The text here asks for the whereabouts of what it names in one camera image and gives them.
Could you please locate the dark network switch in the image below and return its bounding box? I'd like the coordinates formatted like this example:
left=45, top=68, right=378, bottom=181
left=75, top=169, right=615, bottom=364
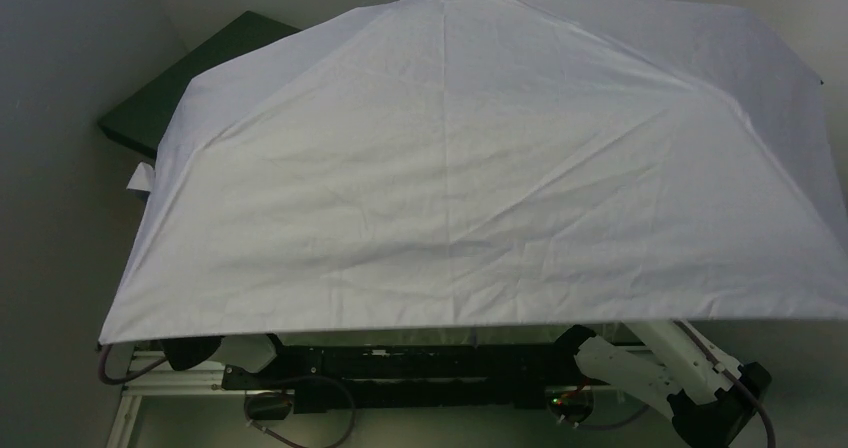
left=96, top=11, right=300, bottom=159

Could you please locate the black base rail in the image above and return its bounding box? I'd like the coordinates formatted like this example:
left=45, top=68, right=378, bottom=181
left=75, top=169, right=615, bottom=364
left=122, top=328, right=664, bottom=414

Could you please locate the purple umbrella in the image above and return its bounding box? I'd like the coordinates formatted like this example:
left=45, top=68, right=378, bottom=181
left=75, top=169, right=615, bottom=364
left=99, top=0, right=847, bottom=345

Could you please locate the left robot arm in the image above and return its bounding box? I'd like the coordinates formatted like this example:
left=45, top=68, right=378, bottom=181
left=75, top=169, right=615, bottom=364
left=160, top=334, right=278, bottom=373

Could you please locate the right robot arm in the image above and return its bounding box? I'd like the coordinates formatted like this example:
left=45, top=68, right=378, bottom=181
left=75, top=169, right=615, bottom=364
left=554, top=320, right=777, bottom=447

